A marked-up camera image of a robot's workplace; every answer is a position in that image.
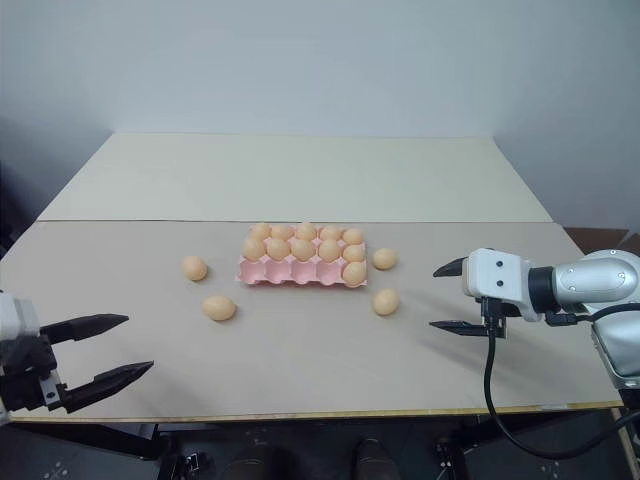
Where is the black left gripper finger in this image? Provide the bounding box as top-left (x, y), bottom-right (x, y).
top-left (64, 359), bottom-right (155, 414)
top-left (40, 313), bottom-right (131, 347)

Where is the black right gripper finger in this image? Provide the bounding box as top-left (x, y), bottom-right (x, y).
top-left (432, 256), bottom-right (471, 280)
top-left (428, 319), bottom-right (486, 337)

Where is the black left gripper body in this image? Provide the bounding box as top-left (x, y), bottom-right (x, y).
top-left (0, 334), bottom-right (69, 413)

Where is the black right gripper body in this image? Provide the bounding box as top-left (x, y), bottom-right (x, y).
top-left (479, 295), bottom-right (522, 341)

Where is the pink egg tray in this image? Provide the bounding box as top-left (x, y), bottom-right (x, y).
top-left (234, 233), bottom-right (371, 291)

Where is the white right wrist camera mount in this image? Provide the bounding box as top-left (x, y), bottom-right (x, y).
top-left (462, 247), bottom-right (546, 323)

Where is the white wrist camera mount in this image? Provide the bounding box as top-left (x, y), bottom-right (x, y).
top-left (0, 291), bottom-right (41, 347)
top-left (462, 247), bottom-right (546, 323)

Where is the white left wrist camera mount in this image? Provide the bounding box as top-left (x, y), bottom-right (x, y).
top-left (0, 291), bottom-right (41, 347)

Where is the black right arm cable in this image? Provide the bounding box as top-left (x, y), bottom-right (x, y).
top-left (482, 333), bottom-right (640, 455)

